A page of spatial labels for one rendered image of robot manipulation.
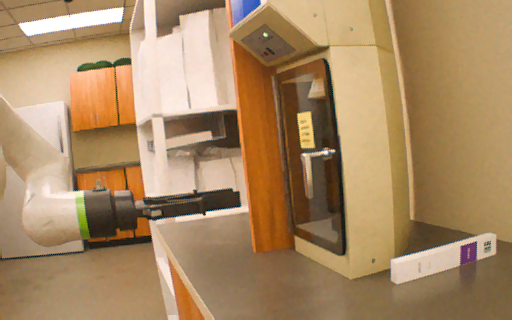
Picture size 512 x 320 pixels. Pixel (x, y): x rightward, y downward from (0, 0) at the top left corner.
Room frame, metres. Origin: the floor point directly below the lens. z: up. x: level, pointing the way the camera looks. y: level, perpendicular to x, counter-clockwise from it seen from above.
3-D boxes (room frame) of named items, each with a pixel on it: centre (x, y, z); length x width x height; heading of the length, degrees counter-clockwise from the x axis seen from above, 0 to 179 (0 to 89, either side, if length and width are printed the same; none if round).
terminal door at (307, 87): (1.11, -0.11, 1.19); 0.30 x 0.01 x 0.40; 16
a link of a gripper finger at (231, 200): (0.92, 0.07, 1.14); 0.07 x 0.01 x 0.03; 107
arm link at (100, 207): (0.88, 0.30, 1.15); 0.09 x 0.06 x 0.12; 17
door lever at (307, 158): (1.00, -0.11, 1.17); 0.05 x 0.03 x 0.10; 106
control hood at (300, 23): (1.10, -0.06, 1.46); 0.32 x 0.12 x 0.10; 17
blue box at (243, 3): (1.17, -0.04, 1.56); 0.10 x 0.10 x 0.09; 17
